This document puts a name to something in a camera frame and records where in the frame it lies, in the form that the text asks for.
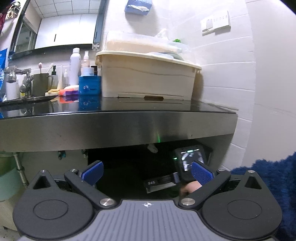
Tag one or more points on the chrome sink faucet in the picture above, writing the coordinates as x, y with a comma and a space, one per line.
23, 76

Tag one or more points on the person's right hand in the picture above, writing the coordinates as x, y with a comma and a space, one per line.
189, 188

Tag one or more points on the tall white bottle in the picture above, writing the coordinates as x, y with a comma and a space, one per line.
74, 67

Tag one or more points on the white wall switch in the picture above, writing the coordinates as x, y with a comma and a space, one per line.
215, 23

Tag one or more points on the white jar blue label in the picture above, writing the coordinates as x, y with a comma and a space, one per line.
87, 71

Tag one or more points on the purple orange package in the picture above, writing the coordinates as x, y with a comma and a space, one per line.
69, 90

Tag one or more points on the small white spray bottle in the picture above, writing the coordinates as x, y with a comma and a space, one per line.
85, 62

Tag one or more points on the blue cartoon face box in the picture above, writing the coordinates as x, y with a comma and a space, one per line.
90, 85

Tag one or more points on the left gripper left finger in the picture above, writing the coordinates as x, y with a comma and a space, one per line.
83, 183

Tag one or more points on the beige plastic storage bin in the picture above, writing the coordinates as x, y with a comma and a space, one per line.
138, 75

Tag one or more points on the blue wall tissue box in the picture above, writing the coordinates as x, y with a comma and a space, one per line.
138, 7

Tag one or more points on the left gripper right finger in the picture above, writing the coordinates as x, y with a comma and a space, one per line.
211, 181

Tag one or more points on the white plastic pipe fitting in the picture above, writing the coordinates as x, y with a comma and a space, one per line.
152, 148

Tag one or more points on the white paper cup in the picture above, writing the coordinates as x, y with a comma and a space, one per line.
12, 90

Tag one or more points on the metal cup with handle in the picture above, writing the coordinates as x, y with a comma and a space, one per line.
41, 84

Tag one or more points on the mint green plastic basin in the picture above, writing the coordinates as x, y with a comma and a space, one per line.
10, 184

